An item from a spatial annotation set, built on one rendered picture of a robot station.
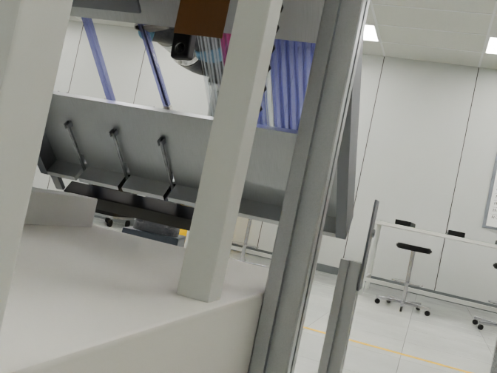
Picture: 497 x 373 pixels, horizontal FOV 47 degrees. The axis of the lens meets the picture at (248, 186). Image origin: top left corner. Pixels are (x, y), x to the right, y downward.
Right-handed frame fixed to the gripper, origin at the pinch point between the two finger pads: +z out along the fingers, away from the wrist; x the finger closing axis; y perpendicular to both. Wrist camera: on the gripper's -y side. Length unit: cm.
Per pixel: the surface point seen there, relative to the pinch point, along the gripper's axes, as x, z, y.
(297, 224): 51, 46, -10
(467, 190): 3, -602, -316
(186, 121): 13.4, 8.5, -14.8
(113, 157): -7.8, 6.7, -25.6
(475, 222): 17, -584, -350
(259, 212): 25.5, 4.9, -33.9
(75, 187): -20.9, 6.7, -34.9
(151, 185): 0.9, 6.1, -31.2
